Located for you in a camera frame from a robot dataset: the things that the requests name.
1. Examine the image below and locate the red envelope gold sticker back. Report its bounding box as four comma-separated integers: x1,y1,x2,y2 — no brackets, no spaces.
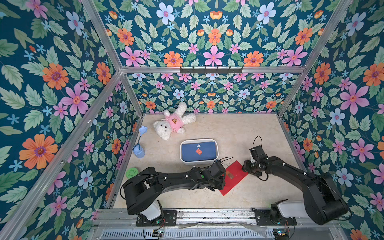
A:
220,161,248,196

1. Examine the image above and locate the navy blue envelope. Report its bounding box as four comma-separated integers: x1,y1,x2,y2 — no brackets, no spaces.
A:
181,142,218,163

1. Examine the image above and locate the white plastic storage box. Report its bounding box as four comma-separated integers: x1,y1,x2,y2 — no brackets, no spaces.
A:
180,139,219,166

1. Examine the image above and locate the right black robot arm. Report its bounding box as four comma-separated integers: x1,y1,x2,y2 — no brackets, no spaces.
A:
242,146,350,225

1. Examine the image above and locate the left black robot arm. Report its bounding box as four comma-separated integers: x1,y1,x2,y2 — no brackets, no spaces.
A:
121,160,226,215

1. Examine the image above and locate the white teddy bear pink shirt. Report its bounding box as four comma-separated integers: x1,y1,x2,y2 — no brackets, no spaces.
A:
153,102,197,141

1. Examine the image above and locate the small green circuit board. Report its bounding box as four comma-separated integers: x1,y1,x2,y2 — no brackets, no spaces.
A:
273,229,290,240

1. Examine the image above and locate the green tape roll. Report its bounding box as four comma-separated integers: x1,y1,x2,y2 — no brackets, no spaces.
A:
125,167,139,179

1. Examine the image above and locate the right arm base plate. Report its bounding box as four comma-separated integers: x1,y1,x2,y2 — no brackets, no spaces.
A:
252,208,297,226

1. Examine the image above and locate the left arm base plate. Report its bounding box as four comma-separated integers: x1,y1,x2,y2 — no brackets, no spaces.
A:
136,210,178,227

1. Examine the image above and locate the aluminium front rail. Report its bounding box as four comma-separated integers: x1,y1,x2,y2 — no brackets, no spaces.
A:
91,208,337,231

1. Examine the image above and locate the black hook rail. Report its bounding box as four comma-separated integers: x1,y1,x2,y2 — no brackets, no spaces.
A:
179,67,243,75

